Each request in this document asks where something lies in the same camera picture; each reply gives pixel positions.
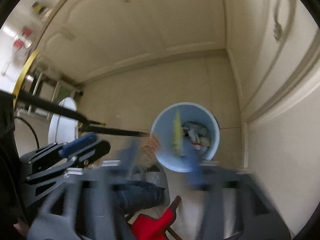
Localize brown food chunk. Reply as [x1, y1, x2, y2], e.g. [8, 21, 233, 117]
[139, 133, 161, 167]

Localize yellow gold snack bag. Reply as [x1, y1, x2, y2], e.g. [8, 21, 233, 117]
[173, 110, 184, 157]

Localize blue trash bin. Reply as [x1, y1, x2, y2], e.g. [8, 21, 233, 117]
[151, 102, 220, 173]

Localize person's left hand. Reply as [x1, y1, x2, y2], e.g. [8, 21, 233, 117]
[14, 221, 29, 237]

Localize person's jeans leg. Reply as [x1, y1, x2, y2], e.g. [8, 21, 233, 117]
[109, 162, 171, 215]

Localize red slipper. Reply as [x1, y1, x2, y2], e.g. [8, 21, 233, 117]
[130, 196, 182, 240]

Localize grey metal shelf rack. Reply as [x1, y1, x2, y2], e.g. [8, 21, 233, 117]
[12, 60, 83, 120]

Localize dark bottle yellow label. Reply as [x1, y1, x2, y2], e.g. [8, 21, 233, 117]
[32, 1, 48, 15]

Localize cream base cabinets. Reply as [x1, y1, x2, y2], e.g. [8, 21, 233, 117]
[37, 0, 319, 236]

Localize black cable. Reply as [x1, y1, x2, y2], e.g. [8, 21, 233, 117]
[13, 116, 41, 151]

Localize wire utensil rack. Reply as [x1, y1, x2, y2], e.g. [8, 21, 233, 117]
[13, 26, 33, 53]

